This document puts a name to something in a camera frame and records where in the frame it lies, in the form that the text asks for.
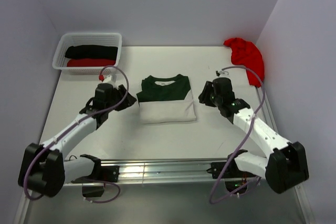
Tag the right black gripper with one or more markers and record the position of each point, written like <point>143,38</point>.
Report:
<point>203,97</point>

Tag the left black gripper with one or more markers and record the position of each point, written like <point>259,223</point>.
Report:
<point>128,100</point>

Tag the white and green t shirt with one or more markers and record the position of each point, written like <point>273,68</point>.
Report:
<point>166,100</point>

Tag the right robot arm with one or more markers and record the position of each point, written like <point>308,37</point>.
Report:
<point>284,164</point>

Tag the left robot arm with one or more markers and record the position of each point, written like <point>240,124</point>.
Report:
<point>44,169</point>

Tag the rolled red t shirt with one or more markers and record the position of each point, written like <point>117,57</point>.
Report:
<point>86,62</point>

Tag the rolled black t shirt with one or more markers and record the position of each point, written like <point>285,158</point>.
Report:
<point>92,52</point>

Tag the crumpled red t shirt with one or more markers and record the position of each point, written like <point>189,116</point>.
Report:
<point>245,53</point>

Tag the white plastic basket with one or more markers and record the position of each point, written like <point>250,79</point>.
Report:
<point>89,38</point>

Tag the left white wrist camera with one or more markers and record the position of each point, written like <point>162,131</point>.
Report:
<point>109,79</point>

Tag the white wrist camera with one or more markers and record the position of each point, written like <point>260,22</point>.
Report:
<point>109,79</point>
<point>221,73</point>

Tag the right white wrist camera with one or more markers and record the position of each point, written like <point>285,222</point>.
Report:
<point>221,73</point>

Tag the aluminium frame rail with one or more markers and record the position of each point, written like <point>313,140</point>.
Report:
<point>165,138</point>

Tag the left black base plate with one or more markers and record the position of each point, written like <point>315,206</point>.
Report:
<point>110,173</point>

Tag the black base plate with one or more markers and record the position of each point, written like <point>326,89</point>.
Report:
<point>110,173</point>
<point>216,168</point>

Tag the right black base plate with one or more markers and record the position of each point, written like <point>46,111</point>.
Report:
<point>216,168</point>

